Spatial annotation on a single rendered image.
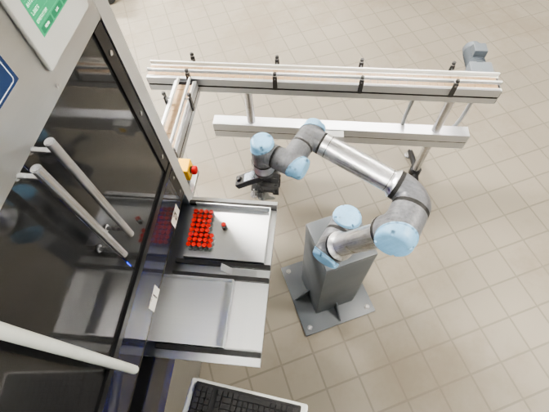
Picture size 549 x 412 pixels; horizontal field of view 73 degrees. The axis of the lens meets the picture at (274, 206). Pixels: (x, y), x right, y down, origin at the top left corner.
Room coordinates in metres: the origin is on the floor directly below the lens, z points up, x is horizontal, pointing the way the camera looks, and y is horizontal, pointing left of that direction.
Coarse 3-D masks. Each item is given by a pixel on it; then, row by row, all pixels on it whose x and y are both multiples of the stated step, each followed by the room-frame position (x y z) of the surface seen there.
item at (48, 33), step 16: (0, 0) 0.62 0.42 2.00; (16, 0) 0.64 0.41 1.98; (32, 0) 0.67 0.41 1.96; (48, 0) 0.71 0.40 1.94; (64, 0) 0.75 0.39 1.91; (80, 0) 0.80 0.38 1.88; (16, 16) 0.62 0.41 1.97; (32, 16) 0.65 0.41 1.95; (48, 16) 0.69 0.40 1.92; (64, 16) 0.73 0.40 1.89; (80, 16) 0.78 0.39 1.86; (32, 32) 0.63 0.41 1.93; (48, 32) 0.67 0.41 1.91; (64, 32) 0.70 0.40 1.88; (32, 48) 0.62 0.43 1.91; (48, 48) 0.64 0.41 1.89; (64, 48) 0.68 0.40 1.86; (48, 64) 0.62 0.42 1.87
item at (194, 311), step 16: (160, 288) 0.48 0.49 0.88; (176, 288) 0.48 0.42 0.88; (192, 288) 0.47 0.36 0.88; (208, 288) 0.47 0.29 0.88; (224, 288) 0.46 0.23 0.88; (160, 304) 0.42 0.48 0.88; (176, 304) 0.41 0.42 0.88; (192, 304) 0.41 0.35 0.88; (208, 304) 0.40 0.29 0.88; (224, 304) 0.40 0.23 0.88; (160, 320) 0.35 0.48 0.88; (176, 320) 0.35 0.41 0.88; (192, 320) 0.34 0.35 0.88; (208, 320) 0.34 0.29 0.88; (224, 320) 0.33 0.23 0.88; (160, 336) 0.29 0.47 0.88; (176, 336) 0.29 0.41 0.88; (192, 336) 0.28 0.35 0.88; (208, 336) 0.28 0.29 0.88; (224, 336) 0.27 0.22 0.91
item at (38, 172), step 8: (32, 168) 0.40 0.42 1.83; (40, 168) 0.40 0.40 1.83; (16, 176) 0.41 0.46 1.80; (24, 176) 0.40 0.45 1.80; (32, 176) 0.40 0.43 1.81; (40, 176) 0.39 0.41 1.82; (48, 176) 0.40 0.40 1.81; (48, 184) 0.39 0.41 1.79; (56, 184) 0.40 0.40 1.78; (56, 192) 0.39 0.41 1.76; (64, 192) 0.40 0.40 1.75; (64, 200) 0.39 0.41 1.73; (72, 200) 0.40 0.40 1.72; (72, 208) 0.39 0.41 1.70; (80, 208) 0.40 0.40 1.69; (80, 216) 0.39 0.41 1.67; (88, 216) 0.40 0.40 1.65; (88, 224) 0.39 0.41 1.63; (96, 224) 0.40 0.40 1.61; (96, 232) 0.39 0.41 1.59; (104, 232) 0.40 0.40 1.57; (104, 240) 0.39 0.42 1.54; (112, 240) 0.40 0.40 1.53; (96, 248) 0.41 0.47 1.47; (104, 248) 0.41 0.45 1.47; (112, 248) 0.39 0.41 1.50; (120, 248) 0.40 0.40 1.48; (120, 256) 0.39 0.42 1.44
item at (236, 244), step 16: (208, 208) 0.84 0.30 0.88; (224, 208) 0.83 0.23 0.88; (240, 208) 0.82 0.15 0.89; (256, 208) 0.81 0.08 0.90; (240, 224) 0.75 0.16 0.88; (256, 224) 0.74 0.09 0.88; (224, 240) 0.67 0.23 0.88; (240, 240) 0.67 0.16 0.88; (256, 240) 0.66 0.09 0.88; (192, 256) 0.60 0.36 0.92; (208, 256) 0.61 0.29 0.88; (224, 256) 0.60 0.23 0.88; (240, 256) 0.60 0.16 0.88; (256, 256) 0.59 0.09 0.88
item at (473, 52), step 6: (474, 42) 1.78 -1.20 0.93; (462, 48) 1.79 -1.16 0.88; (468, 48) 1.74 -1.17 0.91; (474, 48) 1.68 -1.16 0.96; (480, 48) 1.67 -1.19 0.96; (486, 48) 1.67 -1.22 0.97; (462, 54) 1.75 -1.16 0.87; (468, 54) 1.70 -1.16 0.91; (474, 54) 1.66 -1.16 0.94; (480, 54) 1.65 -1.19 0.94; (486, 54) 1.65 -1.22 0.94; (468, 60) 1.66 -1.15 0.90; (474, 60) 1.63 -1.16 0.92; (480, 60) 1.62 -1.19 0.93; (468, 66) 1.60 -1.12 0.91; (474, 66) 1.58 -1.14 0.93; (480, 66) 1.57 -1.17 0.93; (486, 66) 1.57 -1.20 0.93; (492, 66) 1.57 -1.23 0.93
